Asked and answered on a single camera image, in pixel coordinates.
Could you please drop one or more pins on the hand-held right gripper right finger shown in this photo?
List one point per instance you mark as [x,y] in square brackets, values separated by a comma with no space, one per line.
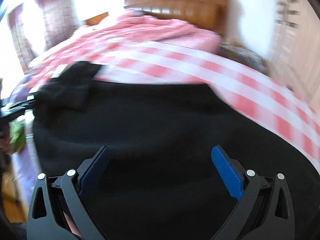
[226,172]

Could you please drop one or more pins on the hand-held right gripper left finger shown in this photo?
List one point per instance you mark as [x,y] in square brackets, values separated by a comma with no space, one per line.
[96,172]

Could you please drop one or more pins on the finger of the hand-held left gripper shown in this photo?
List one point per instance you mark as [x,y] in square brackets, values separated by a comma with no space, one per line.
[15,108]

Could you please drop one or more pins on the black pants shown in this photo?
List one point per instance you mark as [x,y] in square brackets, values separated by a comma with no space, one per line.
[160,120]

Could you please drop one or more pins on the green cloth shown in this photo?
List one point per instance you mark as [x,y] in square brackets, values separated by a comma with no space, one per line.
[18,137]

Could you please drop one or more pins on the purple printed bed sheet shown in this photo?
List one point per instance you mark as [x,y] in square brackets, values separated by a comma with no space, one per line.
[25,160]

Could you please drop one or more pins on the pink patterned curtain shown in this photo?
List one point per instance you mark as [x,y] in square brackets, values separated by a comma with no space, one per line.
[57,12]
[20,40]

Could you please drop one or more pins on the dark patterned cloth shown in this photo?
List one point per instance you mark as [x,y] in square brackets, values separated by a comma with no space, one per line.
[242,55]

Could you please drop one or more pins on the pink checked blanket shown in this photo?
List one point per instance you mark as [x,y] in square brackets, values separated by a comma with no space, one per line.
[175,62]

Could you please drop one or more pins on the light wooden wardrobe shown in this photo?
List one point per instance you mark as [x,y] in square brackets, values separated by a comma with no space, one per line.
[300,55]

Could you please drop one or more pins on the wooden bed headboard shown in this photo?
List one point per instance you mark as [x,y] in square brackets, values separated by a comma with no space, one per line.
[190,10]

